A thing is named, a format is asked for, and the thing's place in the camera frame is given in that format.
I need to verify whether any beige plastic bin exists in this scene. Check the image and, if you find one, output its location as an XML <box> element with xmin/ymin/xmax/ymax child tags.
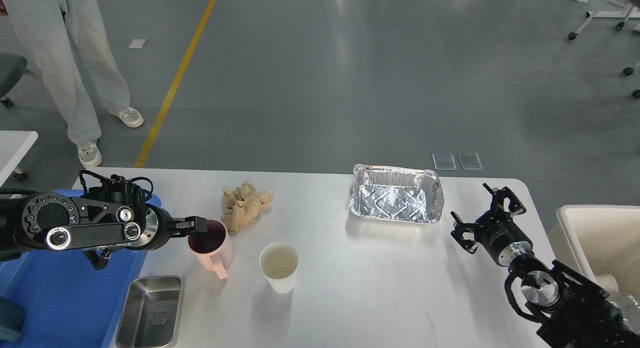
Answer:
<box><xmin>548</xmin><ymin>204</ymin><xmax>640</xmax><ymax>333</ymax></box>

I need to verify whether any white paper cup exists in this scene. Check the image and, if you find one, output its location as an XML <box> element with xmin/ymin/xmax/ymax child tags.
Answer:
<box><xmin>258</xmin><ymin>242</ymin><xmax>300</xmax><ymax>294</ymax></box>

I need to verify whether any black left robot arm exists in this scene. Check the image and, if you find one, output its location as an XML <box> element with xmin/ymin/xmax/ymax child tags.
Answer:
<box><xmin>0</xmin><ymin>170</ymin><xmax>208</xmax><ymax>270</ymax></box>

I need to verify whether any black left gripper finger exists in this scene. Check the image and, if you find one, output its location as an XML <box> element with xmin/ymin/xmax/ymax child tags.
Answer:
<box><xmin>172</xmin><ymin>216</ymin><xmax>208</xmax><ymax>235</ymax></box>

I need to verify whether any aluminium foil container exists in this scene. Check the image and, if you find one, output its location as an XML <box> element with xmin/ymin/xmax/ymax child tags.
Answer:
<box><xmin>349</xmin><ymin>164</ymin><xmax>444</xmax><ymax>223</ymax></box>

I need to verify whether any white wheeled furniture frame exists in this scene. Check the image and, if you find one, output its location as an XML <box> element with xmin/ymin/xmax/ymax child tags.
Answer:
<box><xmin>567</xmin><ymin>0</ymin><xmax>640</xmax><ymax>41</ymax></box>

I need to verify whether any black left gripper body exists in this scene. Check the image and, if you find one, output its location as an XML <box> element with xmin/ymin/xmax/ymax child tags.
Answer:
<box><xmin>141</xmin><ymin>207</ymin><xmax>176</xmax><ymax>250</ymax></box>

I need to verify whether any blue plastic tray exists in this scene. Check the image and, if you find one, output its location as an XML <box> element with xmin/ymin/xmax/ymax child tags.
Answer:
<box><xmin>1</xmin><ymin>190</ymin><xmax>146</xmax><ymax>347</ymax></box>

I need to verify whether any small stainless steel tray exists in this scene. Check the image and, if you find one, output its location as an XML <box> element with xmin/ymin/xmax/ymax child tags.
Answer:
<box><xmin>115</xmin><ymin>275</ymin><xmax>182</xmax><ymax>347</ymax></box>

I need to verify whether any teal sponge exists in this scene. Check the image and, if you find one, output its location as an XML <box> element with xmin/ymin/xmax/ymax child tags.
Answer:
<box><xmin>0</xmin><ymin>297</ymin><xmax>26</xmax><ymax>342</ymax></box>

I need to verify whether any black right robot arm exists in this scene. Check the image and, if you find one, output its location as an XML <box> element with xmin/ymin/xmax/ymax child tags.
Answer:
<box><xmin>451</xmin><ymin>184</ymin><xmax>640</xmax><ymax>347</ymax></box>

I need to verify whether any black caster wheel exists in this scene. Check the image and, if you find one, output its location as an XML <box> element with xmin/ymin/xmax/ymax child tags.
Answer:
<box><xmin>622</xmin><ymin>61</ymin><xmax>640</xmax><ymax>99</ymax></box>

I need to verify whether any white side table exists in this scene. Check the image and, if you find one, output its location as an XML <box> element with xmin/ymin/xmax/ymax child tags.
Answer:
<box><xmin>0</xmin><ymin>130</ymin><xmax>38</xmax><ymax>185</ymax></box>

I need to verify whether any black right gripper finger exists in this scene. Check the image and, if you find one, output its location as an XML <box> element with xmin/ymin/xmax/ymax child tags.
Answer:
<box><xmin>482</xmin><ymin>182</ymin><xmax>527</xmax><ymax>222</ymax></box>
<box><xmin>450</xmin><ymin>211</ymin><xmax>483</xmax><ymax>254</ymax></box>

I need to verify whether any right clear floor plate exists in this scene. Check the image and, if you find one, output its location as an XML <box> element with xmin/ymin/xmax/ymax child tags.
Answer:
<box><xmin>457</xmin><ymin>152</ymin><xmax>483</xmax><ymax>170</ymax></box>

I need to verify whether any person in black top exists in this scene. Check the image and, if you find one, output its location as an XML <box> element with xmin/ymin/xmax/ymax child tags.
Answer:
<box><xmin>1</xmin><ymin>0</ymin><xmax>144</xmax><ymax>168</ymax></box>

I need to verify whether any grey office chair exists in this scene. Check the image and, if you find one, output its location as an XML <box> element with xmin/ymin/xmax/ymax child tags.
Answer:
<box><xmin>0</xmin><ymin>52</ymin><xmax>44</xmax><ymax>108</ymax></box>

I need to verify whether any clear floor plate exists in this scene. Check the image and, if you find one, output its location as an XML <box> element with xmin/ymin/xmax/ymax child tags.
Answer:
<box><xmin>457</xmin><ymin>152</ymin><xmax>483</xmax><ymax>170</ymax></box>
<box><xmin>432</xmin><ymin>153</ymin><xmax>457</xmax><ymax>170</ymax></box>

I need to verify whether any pink mug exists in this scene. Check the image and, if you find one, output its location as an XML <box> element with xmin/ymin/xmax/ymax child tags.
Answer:
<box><xmin>187</xmin><ymin>219</ymin><xmax>234</xmax><ymax>279</ymax></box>

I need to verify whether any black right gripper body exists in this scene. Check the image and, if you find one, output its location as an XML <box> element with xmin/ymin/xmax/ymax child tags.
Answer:
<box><xmin>475</xmin><ymin>213</ymin><xmax>533</xmax><ymax>267</ymax></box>

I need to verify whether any left clear floor plate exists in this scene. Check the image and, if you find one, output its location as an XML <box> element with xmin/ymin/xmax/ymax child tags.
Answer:
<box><xmin>432</xmin><ymin>153</ymin><xmax>457</xmax><ymax>170</ymax></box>

